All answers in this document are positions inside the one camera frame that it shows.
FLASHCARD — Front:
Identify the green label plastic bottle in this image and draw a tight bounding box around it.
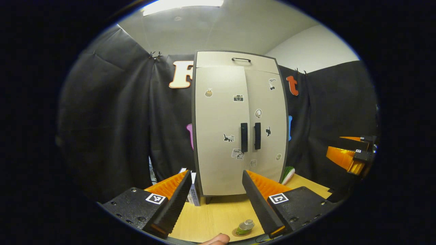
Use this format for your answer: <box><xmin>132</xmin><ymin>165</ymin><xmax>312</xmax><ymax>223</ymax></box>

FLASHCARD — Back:
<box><xmin>237</xmin><ymin>219</ymin><xmax>255</xmax><ymax>235</ymax></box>

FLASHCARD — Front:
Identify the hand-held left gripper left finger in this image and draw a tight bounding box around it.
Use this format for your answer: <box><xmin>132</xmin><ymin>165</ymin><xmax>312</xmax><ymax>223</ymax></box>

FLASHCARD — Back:
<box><xmin>102</xmin><ymin>169</ymin><xmax>193</xmax><ymax>238</ymax></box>

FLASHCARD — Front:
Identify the cabinet door with camera sticker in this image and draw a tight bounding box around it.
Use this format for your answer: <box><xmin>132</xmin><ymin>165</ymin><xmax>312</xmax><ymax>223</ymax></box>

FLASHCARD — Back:
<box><xmin>195</xmin><ymin>66</ymin><xmax>250</xmax><ymax>196</ymax></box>

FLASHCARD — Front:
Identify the ceiling light panel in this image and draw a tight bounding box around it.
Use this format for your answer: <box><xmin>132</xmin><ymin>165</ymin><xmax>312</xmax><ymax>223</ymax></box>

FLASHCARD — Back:
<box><xmin>141</xmin><ymin>0</ymin><xmax>224</xmax><ymax>17</ymax></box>

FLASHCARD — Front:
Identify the grey cabinet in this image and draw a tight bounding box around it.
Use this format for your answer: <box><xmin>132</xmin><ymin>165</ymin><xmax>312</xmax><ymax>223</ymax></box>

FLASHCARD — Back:
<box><xmin>191</xmin><ymin>50</ymin><xmax>290</xmax><ymax>205</ymax></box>

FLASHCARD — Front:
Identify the white purple carton box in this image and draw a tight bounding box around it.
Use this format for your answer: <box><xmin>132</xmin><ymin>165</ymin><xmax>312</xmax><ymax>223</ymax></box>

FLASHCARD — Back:
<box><xmin>179</xmin><ymin>167</ymin><xmax>201</xmax><ymax>207</ymax></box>

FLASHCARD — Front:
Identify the cabinet door with headphone sticker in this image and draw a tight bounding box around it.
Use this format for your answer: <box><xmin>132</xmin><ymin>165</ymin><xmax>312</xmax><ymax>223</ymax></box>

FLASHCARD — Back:
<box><xmin>245</xmin><ymin>69</ymin><xmax>288</xmax><ymax>186</ymax></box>

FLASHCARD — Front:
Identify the cabinet drawer with black handle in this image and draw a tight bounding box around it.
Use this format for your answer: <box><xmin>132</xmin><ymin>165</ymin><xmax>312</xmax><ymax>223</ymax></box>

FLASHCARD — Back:
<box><xmin>196</xmin><ymin>51</ymin><xmax>280</xmax><ymax>75</ymax></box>

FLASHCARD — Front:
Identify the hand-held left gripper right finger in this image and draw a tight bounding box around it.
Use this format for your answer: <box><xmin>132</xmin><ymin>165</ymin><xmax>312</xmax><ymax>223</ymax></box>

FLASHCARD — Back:
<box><xmin>242</xmin><ymin>169</ymin><xmax>336</xmax><ymax>239</ymax></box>

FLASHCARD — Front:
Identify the watermelon slice toy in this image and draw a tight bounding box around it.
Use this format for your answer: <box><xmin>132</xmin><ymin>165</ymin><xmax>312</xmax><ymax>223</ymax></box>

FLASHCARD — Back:
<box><xmin>281</xmin><ymin>166</ymin><xmax>296</xmax><ymax>185</ymax></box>

